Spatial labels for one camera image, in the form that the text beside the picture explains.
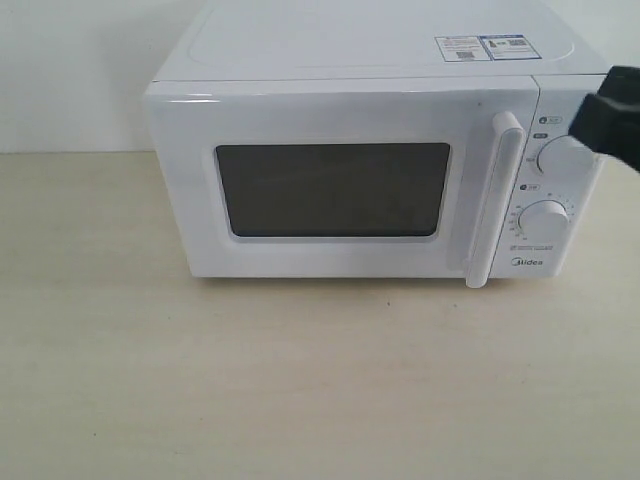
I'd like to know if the white microwave door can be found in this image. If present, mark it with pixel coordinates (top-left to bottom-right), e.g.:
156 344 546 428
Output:
144 76 539 288

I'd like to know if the white microwave oven body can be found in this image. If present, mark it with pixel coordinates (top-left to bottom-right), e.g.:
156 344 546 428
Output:
149 1 608 283

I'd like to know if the white upper control knob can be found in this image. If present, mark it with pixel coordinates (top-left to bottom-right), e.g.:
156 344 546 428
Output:
536 135 595 181

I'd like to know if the white control knob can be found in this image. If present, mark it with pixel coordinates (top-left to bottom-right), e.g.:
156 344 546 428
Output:
518 200 569 242
536 135 595 181

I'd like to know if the white lower control knob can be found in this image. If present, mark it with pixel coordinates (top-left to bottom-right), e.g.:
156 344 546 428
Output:
518 200 569 242

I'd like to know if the blue white label sticker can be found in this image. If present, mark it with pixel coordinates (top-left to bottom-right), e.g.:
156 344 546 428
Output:
435 34 541 63

